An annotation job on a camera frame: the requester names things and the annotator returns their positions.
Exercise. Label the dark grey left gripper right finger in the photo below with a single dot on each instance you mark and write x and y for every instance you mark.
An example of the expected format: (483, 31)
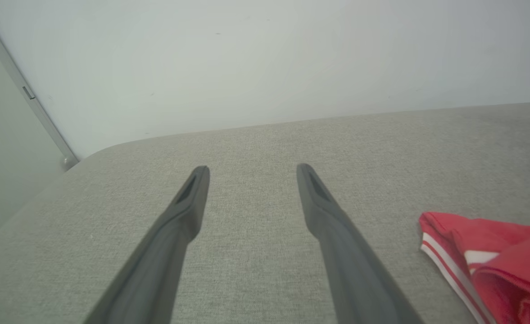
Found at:
(355, 270)

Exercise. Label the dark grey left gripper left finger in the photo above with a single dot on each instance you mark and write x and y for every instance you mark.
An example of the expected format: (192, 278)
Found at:
(156, 265)

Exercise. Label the red and white garment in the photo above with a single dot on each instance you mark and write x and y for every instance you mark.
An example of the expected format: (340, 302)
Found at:
(494, 265)

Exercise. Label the grey metal wall trim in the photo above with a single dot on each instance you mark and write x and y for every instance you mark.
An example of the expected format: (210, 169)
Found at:
(26, 90)

